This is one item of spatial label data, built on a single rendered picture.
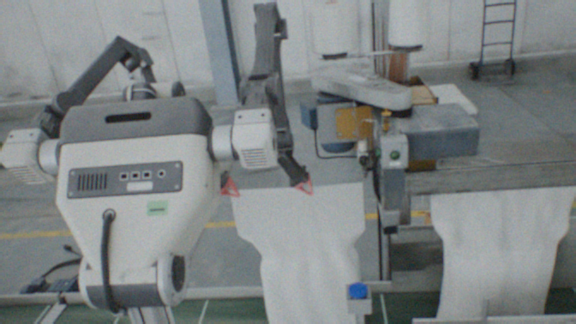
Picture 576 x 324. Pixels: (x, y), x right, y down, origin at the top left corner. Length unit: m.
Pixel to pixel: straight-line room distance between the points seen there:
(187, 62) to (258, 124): 5.87
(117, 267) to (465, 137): 1.01
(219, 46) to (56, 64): 2.76
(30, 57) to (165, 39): 2.21
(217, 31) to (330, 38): 4.73
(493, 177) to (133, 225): 1.19
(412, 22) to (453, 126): 0.38
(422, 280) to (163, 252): 1.40
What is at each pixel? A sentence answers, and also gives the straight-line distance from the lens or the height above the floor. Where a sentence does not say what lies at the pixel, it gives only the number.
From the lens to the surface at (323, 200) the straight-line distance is 1.61.
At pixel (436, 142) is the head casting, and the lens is 1.37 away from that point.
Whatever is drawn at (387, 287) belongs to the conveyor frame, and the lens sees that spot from 2.17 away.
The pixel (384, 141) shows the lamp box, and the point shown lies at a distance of 1.28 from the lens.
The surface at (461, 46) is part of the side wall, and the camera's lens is 6.79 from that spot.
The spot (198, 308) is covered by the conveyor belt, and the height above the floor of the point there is 0.38.
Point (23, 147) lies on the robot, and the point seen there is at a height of 1.49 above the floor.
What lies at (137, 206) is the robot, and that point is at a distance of 1.05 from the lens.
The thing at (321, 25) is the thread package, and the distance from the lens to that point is 1.50.
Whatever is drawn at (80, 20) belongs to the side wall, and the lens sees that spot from 7.37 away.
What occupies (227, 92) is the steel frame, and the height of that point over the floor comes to 0.23.
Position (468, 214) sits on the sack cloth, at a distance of 1.70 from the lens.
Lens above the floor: 1.84
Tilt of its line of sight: 25 degrees down
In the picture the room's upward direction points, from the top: 7 degrees counter-clockwise
